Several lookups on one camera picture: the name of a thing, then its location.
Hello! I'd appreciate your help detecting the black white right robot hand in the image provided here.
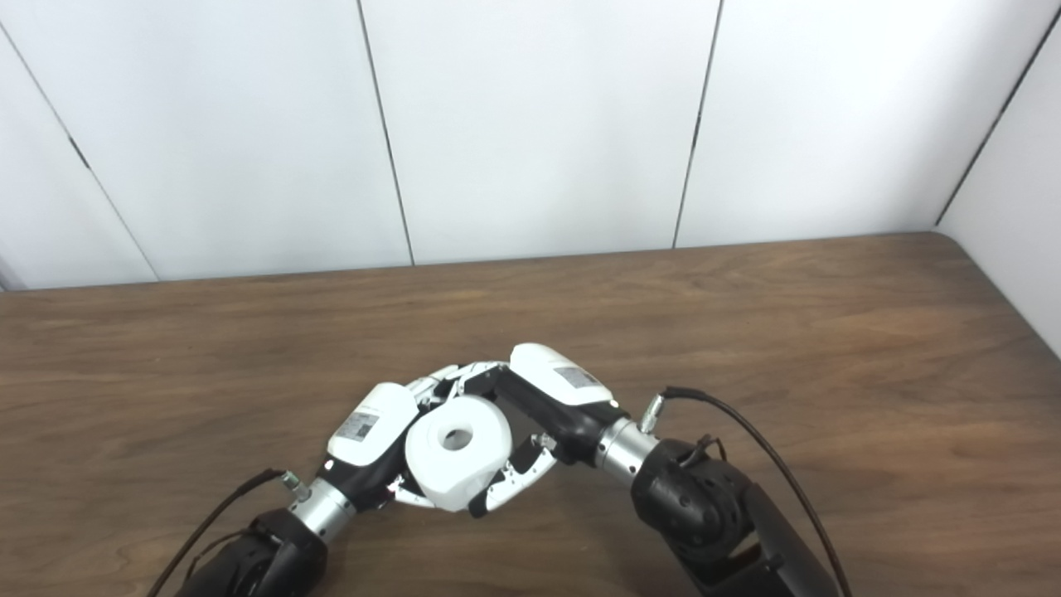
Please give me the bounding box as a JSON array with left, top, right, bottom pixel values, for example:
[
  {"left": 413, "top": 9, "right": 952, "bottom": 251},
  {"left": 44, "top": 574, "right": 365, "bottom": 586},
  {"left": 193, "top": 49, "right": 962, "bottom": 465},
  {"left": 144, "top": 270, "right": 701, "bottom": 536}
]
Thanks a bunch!
[{"left": 464, "top": 343, "right": 623, "bottom": 519}]

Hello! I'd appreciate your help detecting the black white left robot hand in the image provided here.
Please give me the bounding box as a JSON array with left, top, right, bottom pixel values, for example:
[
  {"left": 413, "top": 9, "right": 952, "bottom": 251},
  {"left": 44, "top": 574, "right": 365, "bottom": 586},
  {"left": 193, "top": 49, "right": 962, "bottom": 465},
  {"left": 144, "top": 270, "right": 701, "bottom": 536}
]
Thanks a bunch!
[{"left": 319, "top": 361, "right": 506, "bottom": 511}]

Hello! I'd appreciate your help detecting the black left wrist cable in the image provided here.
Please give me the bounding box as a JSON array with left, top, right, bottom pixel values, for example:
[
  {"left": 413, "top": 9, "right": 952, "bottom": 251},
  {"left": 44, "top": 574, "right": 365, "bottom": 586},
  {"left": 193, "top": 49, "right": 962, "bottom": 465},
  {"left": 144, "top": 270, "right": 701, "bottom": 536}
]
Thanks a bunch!
[{"left": 148, "top": 468, "right": 312, "bottom": 597}]

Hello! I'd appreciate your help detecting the round white plastic piece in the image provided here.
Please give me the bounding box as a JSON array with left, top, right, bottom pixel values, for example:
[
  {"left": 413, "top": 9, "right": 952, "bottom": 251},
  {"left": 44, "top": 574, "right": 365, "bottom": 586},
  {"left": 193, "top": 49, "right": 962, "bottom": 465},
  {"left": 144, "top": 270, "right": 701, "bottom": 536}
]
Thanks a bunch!
[{"left": 405, "top": 396, "right": 513, "bottom": 512}]

